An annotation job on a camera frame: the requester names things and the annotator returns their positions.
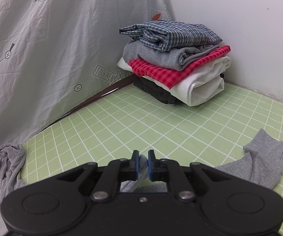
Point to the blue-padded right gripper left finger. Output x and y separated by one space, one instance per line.
129 169

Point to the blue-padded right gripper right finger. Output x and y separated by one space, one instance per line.
157 168

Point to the grey zip hoodie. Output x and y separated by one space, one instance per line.
236 198

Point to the green grid cutting mat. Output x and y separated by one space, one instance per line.
213 133

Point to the black folded garment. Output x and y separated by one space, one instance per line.
192 91

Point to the red checked folded shirt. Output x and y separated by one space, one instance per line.
170 77

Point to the white folded garment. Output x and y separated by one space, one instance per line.
215 68

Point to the grey folded garment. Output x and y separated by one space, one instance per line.
175 59

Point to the blue plaid folded shirt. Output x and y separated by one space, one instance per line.
163 35

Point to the white printed bed sheet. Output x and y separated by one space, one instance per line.
56 54

